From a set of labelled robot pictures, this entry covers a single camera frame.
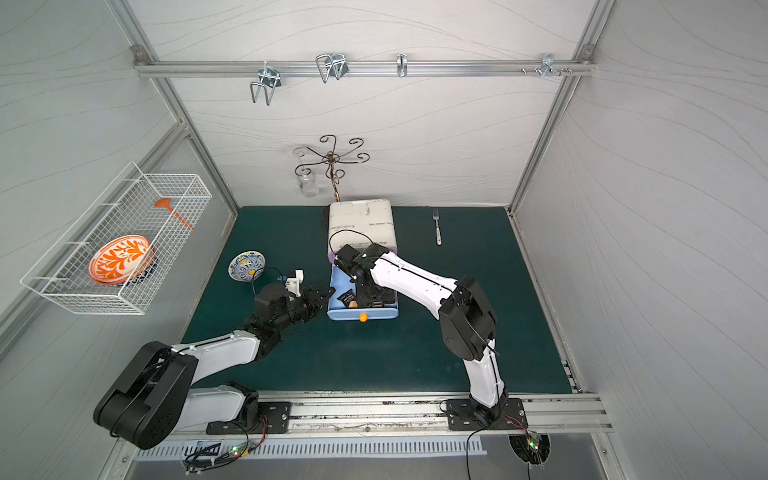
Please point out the single metal hook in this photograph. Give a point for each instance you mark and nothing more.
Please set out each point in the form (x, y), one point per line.
(401, 65)

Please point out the double metal hook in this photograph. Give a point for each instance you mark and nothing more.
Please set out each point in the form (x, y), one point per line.
(331, 65)
(268, 80)

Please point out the white wire basket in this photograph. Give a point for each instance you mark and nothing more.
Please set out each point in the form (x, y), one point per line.
(125, 207)

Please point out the white drawer cabinet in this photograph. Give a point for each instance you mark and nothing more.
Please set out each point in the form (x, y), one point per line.
(360, 223)

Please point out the double metal hook left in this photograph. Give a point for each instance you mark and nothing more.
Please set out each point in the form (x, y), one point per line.
(268, 80)

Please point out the small glass jar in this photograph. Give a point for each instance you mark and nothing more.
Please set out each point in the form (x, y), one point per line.
(307, 183)

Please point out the metal hook right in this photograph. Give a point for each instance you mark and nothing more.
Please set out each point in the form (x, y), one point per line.
(547, 68)

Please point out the double metal hook middle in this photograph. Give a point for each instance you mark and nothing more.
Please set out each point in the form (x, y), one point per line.
(331, 65)

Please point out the blue drawer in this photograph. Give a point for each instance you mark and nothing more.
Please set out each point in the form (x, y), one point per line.
(336, 311)

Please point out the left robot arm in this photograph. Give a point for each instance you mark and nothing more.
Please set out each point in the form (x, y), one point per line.
(156, 393)

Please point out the orange patterned plate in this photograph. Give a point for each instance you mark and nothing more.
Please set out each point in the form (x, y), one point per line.
(122, 260)

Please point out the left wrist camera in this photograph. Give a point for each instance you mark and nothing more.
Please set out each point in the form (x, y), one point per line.
(293, 284)

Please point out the purple top drawer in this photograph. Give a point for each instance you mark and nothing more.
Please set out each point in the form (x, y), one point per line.
(331, 255)

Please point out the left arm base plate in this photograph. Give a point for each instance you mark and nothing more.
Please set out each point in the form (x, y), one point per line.
(261, 417)

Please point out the black drycake packet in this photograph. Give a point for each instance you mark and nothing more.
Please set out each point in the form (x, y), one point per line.
(347, 298)

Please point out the silver fork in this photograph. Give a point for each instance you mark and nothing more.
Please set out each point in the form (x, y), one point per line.
(438, 233)

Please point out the orange spatula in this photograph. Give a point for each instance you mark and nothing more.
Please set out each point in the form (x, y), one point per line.
(165, 203)

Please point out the blue patterned small bowl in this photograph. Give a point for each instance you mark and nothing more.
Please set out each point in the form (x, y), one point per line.
(247, 266)

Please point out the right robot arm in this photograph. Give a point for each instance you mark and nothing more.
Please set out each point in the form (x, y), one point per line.
(467, 320)

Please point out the metal mug tree stand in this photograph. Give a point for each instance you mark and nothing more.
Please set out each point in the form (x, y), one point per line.
(332, 158)

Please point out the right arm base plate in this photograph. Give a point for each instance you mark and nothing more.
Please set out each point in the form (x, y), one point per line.
(468, 415)

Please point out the aluminium wall rail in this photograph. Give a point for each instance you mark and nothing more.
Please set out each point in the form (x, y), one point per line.
(357, 68)

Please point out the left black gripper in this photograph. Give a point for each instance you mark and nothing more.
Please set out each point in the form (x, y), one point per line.
(308, 300)

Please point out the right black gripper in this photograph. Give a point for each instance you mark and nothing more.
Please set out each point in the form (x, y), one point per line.
(366, 291)

